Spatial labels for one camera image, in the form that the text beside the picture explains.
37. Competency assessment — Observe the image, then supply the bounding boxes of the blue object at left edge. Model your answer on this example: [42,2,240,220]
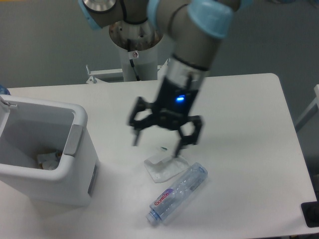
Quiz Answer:
[0,85,11,95]

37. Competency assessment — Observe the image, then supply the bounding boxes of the black device at table edge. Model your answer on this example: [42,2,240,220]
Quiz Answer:
[301,201,319,228]

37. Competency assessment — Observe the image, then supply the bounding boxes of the white push-lid trash can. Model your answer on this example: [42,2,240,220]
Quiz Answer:
[0,95,99,206]

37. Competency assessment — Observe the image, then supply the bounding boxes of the clear empty plastic water bottle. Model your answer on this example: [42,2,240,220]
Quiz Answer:
[146,163,208,226]

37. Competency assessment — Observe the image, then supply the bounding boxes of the white furniture at right edge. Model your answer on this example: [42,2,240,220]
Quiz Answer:
[295,84,319,132]

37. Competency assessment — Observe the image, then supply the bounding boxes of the rubbish inside trash can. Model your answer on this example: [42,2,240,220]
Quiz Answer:
[36,150,63,171]

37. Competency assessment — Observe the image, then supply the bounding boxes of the clear crumpled plastic wrapper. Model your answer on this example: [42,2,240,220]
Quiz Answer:
[144,146,190,184]

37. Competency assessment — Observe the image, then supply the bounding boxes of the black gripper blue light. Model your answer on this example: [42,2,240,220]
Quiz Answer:
[128,76,204,157]

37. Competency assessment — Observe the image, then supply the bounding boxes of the black cable on pedestal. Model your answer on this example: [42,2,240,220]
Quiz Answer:
[127,38,141,82]

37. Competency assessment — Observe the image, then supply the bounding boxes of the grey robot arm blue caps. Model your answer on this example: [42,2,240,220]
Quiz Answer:
[78,0,251,155]

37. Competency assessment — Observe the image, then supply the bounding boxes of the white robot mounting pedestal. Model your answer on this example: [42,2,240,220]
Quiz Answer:
[109,20,163,82]

